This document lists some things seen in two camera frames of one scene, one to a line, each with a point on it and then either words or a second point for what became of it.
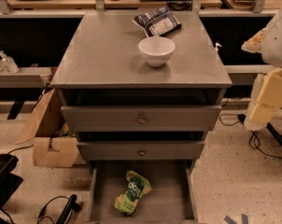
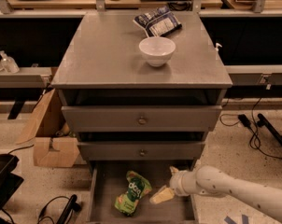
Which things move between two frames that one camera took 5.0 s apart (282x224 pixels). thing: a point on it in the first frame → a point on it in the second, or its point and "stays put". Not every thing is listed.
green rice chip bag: [137, 187] stays put
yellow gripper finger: [254, 45] → [183, 182]
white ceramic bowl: [157, 50] stays put
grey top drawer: [141, 119] stays put
